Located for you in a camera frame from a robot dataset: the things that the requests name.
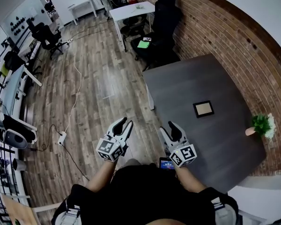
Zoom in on white power cable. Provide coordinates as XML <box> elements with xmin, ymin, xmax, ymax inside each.
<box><xmin>65</xmin><ymin>39</ymin><xmax>83</xmax><ymax>136</ymax></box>

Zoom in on brown cardboard sheet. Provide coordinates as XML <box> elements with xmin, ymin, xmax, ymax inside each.
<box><xmin>0</xmin><ymin>193</ymin><xmax>42</xmax><ymax>225</ymax></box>

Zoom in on black swivel office chair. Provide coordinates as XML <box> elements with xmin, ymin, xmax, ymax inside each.
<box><xmin>27</xmin><ymin>19</ymin><xmax>67</xmax><ymax>60</ymax></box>

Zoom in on person's black shirt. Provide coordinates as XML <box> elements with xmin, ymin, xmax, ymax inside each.
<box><xmin>51</xmin><ymin>162</ymin><xmax>240</xmax><ymax>225</ymax></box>

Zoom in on black smartphone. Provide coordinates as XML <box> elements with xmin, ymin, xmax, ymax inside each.
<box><xmin>159</xmin><ymin>157</ymin><xmax>177</xmax><ymax>171</ymax></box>

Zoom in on black bag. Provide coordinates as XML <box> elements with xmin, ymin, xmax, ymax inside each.
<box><xmin>3</xmin><ymin>50</ymin><xmax>27</xmax><ymax>72</ymax></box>

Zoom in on small white table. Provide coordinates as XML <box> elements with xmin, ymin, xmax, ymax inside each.
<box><xmin>67</xmin><ymin>0</ymin><xmax>98</xmax><ymax>26</ymax></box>

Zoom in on small framed picture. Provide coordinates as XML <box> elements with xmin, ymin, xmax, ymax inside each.
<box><xmin>192</xmin><ymin>100</ymin><xmax>215</xmax><ymax>119</ymax></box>

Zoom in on green notepad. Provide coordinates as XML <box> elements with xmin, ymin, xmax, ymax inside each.
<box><xmin>136</xmin><ymin>39</ymin><xmax>151</xmax><ymax>49</ymax></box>

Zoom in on white office desk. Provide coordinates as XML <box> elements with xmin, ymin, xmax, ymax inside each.
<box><xmin>0</xmin><ymin>64</ymin><xmax>43</xmax><ymax>131</ymax></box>

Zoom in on white cup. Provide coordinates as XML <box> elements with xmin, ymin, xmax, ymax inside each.
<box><xmin>12</xmin><ymin>157</ymin><xmax>27</xmax><ymax>173</ymax></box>

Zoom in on tall black office chair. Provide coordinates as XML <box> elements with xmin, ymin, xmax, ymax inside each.
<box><xmin>130</xmin><ymin>0</ymin><xmax>184</xmax><ymax>72</ymax></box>

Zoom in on person's left forearm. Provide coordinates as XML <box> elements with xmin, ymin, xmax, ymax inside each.
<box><xmin>86</xmin><ymin>158</ymin><xmax>119</xmax><ymax>193</ymax></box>

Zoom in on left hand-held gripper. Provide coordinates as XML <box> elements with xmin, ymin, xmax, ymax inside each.
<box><xmin>95</xmin><ymin>117</ymin><xmax>134</xmax><ymax>163</ymax></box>

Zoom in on person's right forearm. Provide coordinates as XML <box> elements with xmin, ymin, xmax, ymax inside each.
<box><xmin>174</xmin><ymin>164</ymin><xmax>208</xmax><ymax>193</ymax></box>

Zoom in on white grey shoulder strap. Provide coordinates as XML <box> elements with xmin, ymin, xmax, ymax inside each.
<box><xmin>211</xmin><ymin>201</ymin><xmax>237</xmax><ymax>225</ymax></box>
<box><xmin>60</xmin><ymin>202</ymin><xmax>82</xmax><ymax>225</ymax></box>

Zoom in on whiteboard with black pieces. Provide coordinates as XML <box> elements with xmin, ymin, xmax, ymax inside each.
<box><xmin>0</xmin><ymin>0</ymin><xmax>42</xmax><ymax>40</ymax></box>

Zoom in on white flowers in pink vase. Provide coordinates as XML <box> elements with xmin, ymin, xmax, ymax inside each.
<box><xmin>244</xmin><ymin>112</ymin><xmax>277</xmax><ymax>140</ymax></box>

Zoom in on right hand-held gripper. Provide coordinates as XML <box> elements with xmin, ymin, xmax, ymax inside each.
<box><xmin>159</xmin><ymin>120</ymin><xmax>198</xmax><ymax>168</ymax></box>

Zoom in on black power cable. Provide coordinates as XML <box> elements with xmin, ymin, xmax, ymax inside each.
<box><xmin>30</xmin><ymin>124</ymin><xmax>90</xmax><ymax>181</ymax></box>

